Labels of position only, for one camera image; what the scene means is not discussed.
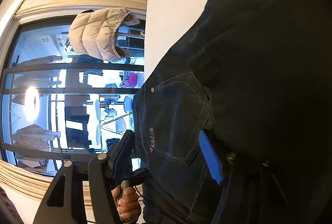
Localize black denim pants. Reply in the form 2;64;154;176
133;0;331;223

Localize person's left hand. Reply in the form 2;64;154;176
111;186;142;223

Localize large glass window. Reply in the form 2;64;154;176
1;16;145;176

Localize beige puffer jacket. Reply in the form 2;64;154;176
68;7;140;63

